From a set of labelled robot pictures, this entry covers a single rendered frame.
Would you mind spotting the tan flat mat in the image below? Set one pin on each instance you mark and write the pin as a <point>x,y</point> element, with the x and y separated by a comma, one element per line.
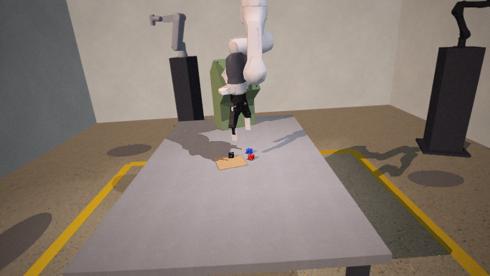
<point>226,162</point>

